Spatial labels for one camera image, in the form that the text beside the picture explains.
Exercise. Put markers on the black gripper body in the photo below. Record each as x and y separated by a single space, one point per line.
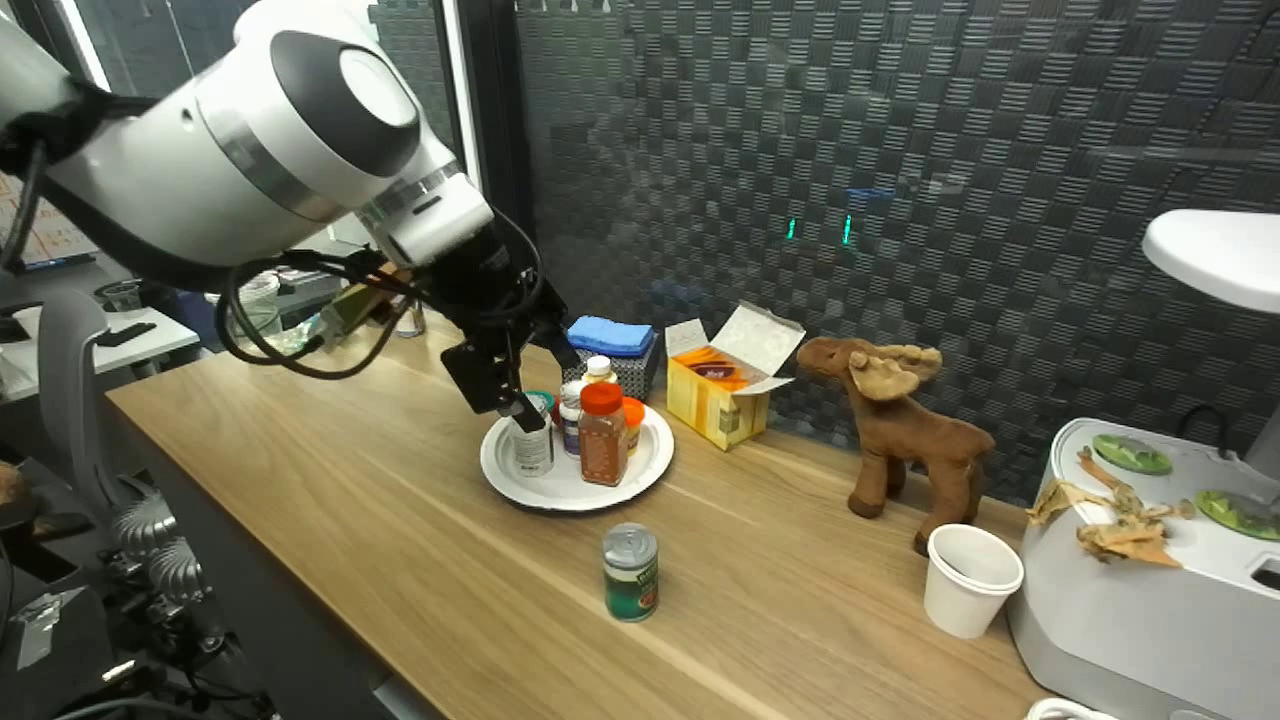
502 297

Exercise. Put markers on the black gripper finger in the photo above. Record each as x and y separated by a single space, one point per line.
518 405
482 374

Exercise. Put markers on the blue label white bottle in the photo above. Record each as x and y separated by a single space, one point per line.
569 414

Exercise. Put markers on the orange lid spice jar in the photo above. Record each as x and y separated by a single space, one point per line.
603 432

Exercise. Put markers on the small white pill bottle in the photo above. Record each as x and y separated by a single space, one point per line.
603 368

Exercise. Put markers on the teal lid green cup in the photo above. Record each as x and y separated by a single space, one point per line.
543 403

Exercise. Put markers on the white supplement bottle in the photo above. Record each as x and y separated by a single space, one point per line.
534 449

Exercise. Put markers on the orange lid small cup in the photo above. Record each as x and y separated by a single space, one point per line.
633 423

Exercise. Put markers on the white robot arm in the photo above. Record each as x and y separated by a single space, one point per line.
298 150

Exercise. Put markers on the white paper plate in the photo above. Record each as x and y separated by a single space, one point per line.
562 484

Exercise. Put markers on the blue sponge cloth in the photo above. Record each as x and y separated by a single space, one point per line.
608 339

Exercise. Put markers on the grey foam block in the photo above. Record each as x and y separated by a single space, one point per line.
639 374

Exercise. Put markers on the open orange cardboard box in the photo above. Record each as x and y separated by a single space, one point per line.
720 386

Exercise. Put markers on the brown plush moose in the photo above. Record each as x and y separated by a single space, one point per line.
892 428

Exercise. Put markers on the white paper cup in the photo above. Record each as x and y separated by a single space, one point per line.
971 578

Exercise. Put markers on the white bin with leaves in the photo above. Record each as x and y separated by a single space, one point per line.
1135 602

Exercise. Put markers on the white bowl on stand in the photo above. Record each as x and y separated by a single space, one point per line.
1220 254

